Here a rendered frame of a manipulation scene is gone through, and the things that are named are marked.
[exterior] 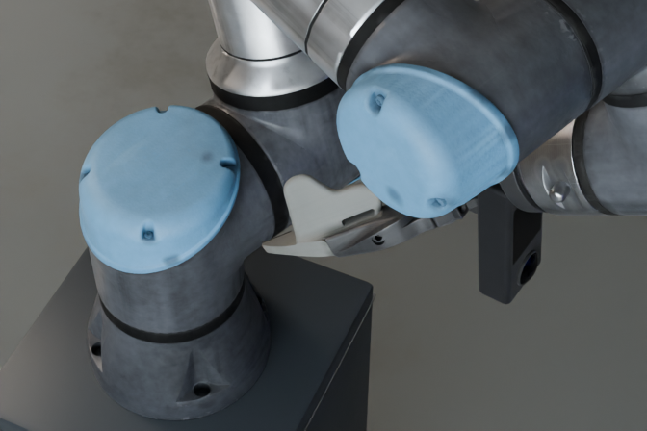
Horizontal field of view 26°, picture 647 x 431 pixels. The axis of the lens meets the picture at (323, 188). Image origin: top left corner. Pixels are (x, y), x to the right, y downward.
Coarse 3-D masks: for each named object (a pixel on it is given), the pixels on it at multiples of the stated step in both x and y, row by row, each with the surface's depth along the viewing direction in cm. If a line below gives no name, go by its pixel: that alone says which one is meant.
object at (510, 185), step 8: (512, 176) 81; (504, 184) 81; (512, 184) 81; (520, 184) 81; (512, 192) 82; (520, 192) 81; (472, 200) 87; (512, 200) 82; (520, 200) 82; (528, 200) 81; (456, 208) 86; (464, 208) 87; (472, 208) 88; (520, 208) 83; (528, 208) 82; (536, 208) 82; (440, 216) 87; (448, 216) 87; (456, 216) 87; (440, 224) 87
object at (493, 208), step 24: (480, 192) 86; (504, 192) 85; (480, 216) 88; (504, 216) 86; (528, 216) 89; (480, 240) 89; (504, 240) 88; (528, 240) 91; (480, 264) 91; (504, 264) 90; (528, 264) 92; (480, 288) 93; (504, 288) 92
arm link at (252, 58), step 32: (224, 0) 99; (224, 32) 102; (256, 32) 100; (224, 64) 104; (256, 64) 102; (288, 64) 102; (224, 96) 104; (256, 96) 102; (288, 96) 102; (320, 96) 103; (256, 128) 103; (288, 128) 104; (320, 128) 104; (288, 160) 104; (320, 160) 105; (288, 224) 107
